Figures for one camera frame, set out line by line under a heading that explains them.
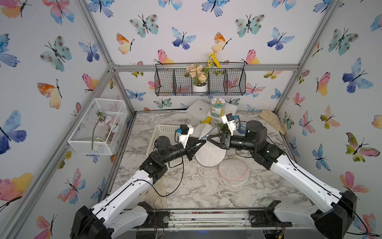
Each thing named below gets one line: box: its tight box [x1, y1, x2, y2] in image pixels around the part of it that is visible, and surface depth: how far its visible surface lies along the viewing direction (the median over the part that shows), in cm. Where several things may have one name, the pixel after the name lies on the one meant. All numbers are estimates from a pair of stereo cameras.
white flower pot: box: [191, 81, 208, 93], surface depth 93 cm
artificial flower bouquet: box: [184, 52, 222, 87], surface depth 84 cm
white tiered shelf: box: [185, 99, 238, 121], surface depth 100 cm
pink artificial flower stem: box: [92, 110, 113, 151], surface depth 76 cm
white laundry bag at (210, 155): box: [190, 122, 227, 168], surface depth 70 cm
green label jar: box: [210, 97, 226, 118], surface depth 85 cm
